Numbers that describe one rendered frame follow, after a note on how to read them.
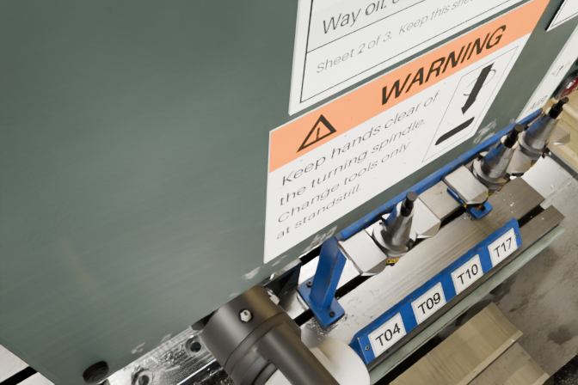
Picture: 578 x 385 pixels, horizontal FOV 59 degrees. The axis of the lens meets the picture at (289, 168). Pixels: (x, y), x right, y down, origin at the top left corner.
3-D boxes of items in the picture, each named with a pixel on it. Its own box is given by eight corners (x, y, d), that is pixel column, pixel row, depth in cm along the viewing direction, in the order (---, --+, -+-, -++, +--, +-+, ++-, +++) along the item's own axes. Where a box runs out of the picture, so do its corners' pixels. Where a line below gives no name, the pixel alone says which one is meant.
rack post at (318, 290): (345, 313, 103) (374, 247, 79) (324, 328, 101) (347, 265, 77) (316, 274, 107) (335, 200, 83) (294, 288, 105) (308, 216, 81)
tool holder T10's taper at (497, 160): (488, 151, 87) (503, 126, 82) (511, 167, 86) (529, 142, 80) (474, 167, 85) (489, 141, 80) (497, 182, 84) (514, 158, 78)
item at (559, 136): (574, 138, 92) (577, 135, 92) (556, 151, 90) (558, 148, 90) (544, 113, 95) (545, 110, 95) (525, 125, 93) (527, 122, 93)
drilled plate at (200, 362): (276, 326, 97) (277, 318, 92) (132, 424, 86) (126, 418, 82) (213, 235, 107) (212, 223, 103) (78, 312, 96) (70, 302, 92)
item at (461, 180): (493, 195, 84) (494, 192, 84) (470, 210, 82) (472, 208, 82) (462, 166, 87) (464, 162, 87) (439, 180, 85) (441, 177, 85)
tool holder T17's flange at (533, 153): (531, 130, 94) (538, 121, 92) (553, 155, 91) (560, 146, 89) (504, 140, 92) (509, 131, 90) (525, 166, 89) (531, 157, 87)
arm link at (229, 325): (231, 211, 59) (302, 286, 54) (235, 249, 67) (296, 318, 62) (136, 278, 54) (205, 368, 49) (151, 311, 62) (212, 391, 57)
